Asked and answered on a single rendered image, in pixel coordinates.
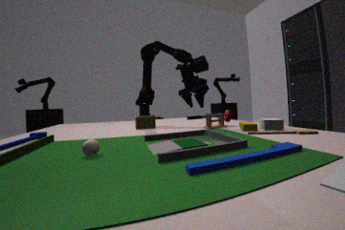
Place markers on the blue long bar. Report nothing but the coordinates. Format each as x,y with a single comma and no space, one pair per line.
207,166

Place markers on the white flat bar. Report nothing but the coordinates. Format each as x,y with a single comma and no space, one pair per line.
336,179

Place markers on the green mat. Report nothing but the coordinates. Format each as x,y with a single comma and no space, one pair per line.
57,187

